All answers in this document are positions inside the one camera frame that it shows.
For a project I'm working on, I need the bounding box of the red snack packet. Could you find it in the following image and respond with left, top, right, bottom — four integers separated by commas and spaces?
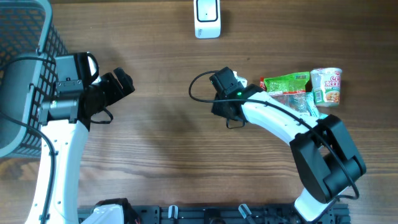
260, 77, 267, 91

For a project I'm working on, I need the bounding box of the right camera cable black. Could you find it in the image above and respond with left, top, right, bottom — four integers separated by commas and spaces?
188, 70, 360, 218

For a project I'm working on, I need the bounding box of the teal wet wipes packet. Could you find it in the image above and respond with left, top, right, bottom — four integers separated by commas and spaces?
305, 92, 327, 119

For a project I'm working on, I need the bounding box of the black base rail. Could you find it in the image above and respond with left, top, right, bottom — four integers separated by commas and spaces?
77, 203, 352, 224

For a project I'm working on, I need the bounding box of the cup noodles container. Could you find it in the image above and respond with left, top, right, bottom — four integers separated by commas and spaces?
310, 68, 343, 107

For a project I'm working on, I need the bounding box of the white barcode scanner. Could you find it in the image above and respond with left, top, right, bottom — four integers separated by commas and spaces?
193, 0, 221, 39

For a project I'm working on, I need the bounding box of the camera cable black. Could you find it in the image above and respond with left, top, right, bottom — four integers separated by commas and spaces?
1, 54, 56, 223
188, 70, 360, 218

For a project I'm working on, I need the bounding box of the left camera cable black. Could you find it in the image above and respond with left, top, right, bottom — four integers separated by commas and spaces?
1, 54, 56, 223

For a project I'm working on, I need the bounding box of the green snack bag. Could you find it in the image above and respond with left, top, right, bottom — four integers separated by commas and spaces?
264, 72, 310, 116

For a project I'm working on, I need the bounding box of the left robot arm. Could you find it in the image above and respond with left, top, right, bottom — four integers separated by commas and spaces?
26, 52, 135, 223

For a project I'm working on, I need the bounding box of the grey plastic shopping basket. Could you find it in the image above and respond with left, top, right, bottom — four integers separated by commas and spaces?
1, 0, 68, 158

